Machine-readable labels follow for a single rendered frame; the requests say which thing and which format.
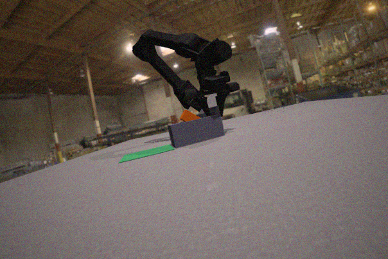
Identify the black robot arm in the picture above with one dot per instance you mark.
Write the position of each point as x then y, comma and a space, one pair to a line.
188, 45

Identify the orange block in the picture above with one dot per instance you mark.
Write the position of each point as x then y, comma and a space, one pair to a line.
188, 116

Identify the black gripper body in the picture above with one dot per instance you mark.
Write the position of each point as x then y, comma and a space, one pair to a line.
192, 93

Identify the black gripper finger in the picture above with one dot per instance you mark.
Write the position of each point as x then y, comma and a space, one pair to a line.
203, 104
220, 100

